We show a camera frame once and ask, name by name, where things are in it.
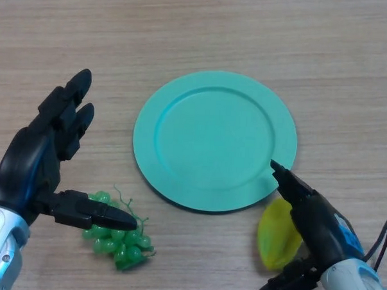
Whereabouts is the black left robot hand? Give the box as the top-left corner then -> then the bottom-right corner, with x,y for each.
0,65 -> 145,232

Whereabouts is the green grape bunch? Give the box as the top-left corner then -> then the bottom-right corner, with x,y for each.
80,182 -> 160,274

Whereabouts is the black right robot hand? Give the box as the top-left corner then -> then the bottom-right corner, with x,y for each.
252,158 -> 370,290

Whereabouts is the green round plate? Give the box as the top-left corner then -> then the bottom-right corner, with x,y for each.
129,67 -> 302,218

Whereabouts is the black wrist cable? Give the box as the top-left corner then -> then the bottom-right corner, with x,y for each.
363,218 -> 387,273

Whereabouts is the yellow starfruit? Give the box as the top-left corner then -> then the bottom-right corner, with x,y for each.
255,196 -> 305,273

